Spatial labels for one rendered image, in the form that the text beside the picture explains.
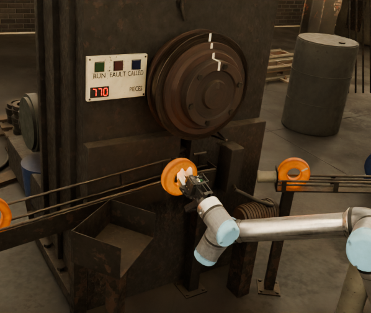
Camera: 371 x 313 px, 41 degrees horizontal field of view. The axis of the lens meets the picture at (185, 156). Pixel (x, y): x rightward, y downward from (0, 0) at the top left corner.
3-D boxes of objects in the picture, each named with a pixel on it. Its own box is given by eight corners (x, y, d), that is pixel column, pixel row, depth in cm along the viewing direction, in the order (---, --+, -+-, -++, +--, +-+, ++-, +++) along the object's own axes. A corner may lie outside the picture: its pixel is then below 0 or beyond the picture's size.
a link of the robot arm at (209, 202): (219, 218, 185) (198, 224, 180) (213, 208, 188) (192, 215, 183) (226, 202, 179) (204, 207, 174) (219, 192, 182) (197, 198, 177)
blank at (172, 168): (159, 163, 191) (163, 166, 188) (193, 152, 198) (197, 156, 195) (161, 197, 198) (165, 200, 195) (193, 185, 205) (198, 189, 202)
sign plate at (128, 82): (85, 100, 198) (85, 56, 190) (143, 94, 211) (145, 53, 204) (87, 102, 196) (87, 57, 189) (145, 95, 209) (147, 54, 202)
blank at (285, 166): (286, 190, 243) (286, 194, 240) (271, 165, 238) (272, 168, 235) (315, 177, 238) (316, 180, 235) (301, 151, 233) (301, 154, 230)
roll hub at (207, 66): (177, 127, 204) (183, 60, 192) (231, 118, 218) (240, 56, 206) (184, 131, 200) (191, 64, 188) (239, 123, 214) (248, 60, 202)
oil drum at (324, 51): (268, 118, 509) (283, 31, 471) (309, 112, 539) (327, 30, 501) (309, 140, 464) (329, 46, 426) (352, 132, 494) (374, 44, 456)
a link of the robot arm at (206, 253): (221, 257, 189) (234, 235, 183) (208, 272, 180) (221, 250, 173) (201, 243, 192) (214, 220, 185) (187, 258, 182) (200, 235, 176)
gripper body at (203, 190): (201, 171, 188) (218, 192, 181) (196, 186, 194) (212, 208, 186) (185, 174, 184) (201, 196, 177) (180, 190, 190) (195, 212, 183)
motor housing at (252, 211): (219, 286, 264) (232, 200, 241) (251, 275, 275) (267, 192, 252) (234, 302, 254) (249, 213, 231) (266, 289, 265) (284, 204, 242)
